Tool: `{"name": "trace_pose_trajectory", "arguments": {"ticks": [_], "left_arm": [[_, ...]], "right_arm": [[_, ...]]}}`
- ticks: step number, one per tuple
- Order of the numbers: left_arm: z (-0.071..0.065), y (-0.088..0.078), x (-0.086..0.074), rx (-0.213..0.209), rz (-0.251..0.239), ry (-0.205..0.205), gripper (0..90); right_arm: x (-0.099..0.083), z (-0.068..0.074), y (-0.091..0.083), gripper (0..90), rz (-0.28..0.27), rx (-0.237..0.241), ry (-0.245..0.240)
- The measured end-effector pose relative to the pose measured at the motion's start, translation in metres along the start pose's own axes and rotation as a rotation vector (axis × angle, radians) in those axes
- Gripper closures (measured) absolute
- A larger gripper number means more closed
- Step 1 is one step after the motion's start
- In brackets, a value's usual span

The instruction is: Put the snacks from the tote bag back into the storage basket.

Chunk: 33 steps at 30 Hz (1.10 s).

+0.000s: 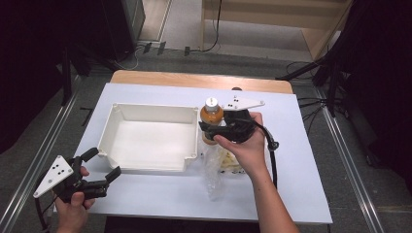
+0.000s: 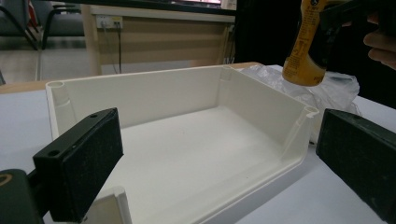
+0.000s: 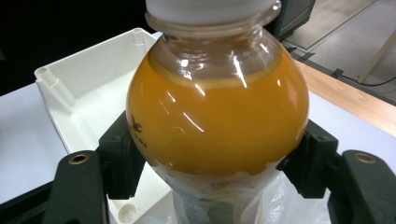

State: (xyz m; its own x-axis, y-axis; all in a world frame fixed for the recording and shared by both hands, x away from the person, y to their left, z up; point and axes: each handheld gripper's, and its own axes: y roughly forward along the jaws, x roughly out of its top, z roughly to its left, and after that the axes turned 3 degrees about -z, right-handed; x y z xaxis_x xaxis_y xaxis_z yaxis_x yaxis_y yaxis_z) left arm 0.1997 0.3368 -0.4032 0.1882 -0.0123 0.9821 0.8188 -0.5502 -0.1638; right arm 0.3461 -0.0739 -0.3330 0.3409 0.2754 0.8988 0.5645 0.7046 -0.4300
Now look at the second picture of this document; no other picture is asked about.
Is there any grey chair with black frame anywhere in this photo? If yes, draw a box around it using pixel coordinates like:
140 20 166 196
0 0 86 51

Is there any light wooden desk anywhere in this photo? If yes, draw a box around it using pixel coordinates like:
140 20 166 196
79 4 237 77

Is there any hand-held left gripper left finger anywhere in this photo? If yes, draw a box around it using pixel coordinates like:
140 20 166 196
32 107 124 223

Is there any clear plastic bag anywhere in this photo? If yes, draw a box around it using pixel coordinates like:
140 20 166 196
239 64 362 144

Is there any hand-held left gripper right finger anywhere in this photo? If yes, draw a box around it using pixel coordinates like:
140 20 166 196
315 107 396 224

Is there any orange bottle with white cap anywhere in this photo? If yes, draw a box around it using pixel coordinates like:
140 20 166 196
281 0 332 88

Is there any white wall socket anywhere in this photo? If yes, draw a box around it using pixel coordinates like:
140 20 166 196
95 14 123 30

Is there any black socket cable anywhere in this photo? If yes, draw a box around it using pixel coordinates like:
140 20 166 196
115 22 123 75

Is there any white plastic tray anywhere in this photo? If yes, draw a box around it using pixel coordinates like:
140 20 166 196
45 64 320 224

